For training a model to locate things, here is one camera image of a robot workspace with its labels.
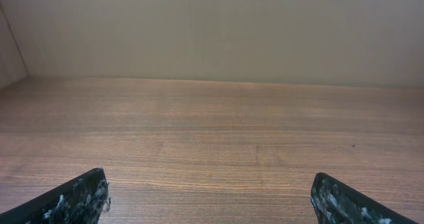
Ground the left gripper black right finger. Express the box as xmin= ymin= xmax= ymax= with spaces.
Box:
xmin=311 ymin=172 xmax=417 ymax=224

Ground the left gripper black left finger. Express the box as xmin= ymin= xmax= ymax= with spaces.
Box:
xmin=1 ymin=168 xmax=109 ymax=224

